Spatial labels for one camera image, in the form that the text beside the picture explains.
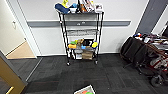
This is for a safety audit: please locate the light blue soft toy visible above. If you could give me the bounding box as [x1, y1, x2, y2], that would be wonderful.
[69, 2, 79, 9]

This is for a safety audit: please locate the wooden door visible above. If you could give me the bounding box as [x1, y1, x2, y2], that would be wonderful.
[0, 49, 28, 94]

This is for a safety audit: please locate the small blue box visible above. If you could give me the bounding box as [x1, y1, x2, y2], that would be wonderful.
[80, 45, 87, 51]

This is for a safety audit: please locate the yellow toy with print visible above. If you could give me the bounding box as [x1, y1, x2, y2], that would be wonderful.
[62, 0, 70, 8]

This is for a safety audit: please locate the green toy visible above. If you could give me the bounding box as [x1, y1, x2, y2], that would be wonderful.
[69, 40, 77, 46]

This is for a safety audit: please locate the wall socket on band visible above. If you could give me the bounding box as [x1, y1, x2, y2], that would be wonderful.
[76, 22, 83, 27]

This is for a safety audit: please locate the black upright book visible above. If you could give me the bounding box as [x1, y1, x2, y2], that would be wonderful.
[75, 0, 83, 14]

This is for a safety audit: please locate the orange brown bag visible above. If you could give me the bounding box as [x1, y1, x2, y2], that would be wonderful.
[79, 2, 89, 14]

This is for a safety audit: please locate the bright green item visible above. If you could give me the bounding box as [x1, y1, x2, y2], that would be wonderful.
[84, 91, 95, 94]

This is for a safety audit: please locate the black bag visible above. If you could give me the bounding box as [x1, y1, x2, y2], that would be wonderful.
[83, 39, 94, 48]

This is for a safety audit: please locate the grey flat tray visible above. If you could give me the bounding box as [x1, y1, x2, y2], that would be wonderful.
[74, 46, 96, 54]

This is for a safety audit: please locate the dark black white pack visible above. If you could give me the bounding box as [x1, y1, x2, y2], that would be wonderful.
[70, 49, 77, 60]

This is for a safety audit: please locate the black wire shelf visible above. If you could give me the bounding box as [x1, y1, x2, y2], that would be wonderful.
[57, 9, 105, 66]

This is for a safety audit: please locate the white picture box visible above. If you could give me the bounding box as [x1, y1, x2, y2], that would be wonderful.
[94, 3, 105, 14]

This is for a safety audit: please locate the small white box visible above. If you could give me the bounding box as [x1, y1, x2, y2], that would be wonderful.
[75, 52, 83, 61]

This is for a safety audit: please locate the white door frame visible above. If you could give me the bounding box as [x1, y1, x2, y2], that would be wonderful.
[6, 0, 43, 58]

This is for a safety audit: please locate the black chair cart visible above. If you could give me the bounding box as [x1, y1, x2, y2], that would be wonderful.
[119, 31, 168, 88]

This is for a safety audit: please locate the brown cardboard box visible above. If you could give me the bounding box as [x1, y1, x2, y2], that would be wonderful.
[81, 50, 95, 61]

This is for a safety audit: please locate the long grey wall band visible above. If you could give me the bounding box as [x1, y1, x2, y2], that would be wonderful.
[27, 19, 132, 28]

